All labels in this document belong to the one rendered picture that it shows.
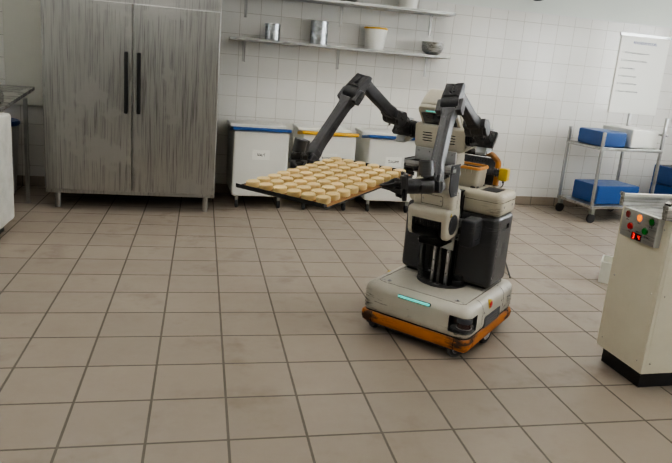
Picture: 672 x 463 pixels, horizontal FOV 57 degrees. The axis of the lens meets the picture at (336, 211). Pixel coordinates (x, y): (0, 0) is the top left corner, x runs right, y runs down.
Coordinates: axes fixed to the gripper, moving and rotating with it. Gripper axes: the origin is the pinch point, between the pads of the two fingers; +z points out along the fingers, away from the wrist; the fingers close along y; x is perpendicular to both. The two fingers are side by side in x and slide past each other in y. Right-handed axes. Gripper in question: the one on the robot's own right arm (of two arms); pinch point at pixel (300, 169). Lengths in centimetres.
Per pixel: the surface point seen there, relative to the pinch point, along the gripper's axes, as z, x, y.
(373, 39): -374, 117, 49
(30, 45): -384, -202, 31
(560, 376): -4, 132, -104
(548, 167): -400, 337, -84
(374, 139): -331, 113, -42
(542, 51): -404, 313, 44
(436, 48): -374, 182, 43
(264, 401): 13, -14, -97
